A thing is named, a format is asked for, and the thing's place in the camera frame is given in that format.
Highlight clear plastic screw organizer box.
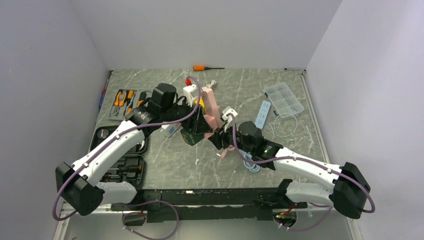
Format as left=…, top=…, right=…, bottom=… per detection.
left=264, top=82, right=305, bottom=117

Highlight dark green cube adapter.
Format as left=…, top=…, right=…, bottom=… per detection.
left=180, top=129, right=205, bottom=146

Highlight pink power strip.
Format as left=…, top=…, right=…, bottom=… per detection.
left=201, top=88, right=223, bottom=139

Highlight light blue power cable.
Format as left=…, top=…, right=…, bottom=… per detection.
left=240, top=149, right=262, bottom=174

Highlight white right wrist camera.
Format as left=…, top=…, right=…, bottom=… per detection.
left=221, top=106, right=238, bottom=133

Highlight black open tool case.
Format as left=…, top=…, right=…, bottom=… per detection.
left=89, top=125, right=149, bottom=186

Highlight orange handled screwdriver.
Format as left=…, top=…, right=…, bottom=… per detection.
left=192, top=65, right=225, bottom=72

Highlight white long power strip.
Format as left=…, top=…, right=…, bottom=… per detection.
left=160, top=79, right=218, bottom=138

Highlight grey tool tray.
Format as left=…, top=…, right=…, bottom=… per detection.
left=107, top=88, right=153, bottom=121

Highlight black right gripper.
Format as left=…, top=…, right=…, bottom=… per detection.
left=208, top=119, right=255, bottom=155

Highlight pink power cable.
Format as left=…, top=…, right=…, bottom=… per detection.
left=216, top=145, right=237, bottom=160

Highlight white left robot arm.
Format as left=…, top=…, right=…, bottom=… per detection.
left=55, top=83, right=222, bottom=216

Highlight light blue power strip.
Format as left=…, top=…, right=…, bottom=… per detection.
left=254, top=100, right=271, bottom=129

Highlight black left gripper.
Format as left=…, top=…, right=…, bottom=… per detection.
left=161, top=97, right=213, bottom=135

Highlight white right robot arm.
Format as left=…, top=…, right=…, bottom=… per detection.
left=208, top=121, right=375, bottom=220

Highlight orange handled pliers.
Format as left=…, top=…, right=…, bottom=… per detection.
left=110, top=89, right=135, bottom=116

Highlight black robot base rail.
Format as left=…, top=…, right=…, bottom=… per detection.
left=111, top=187, right=308, bottom=223

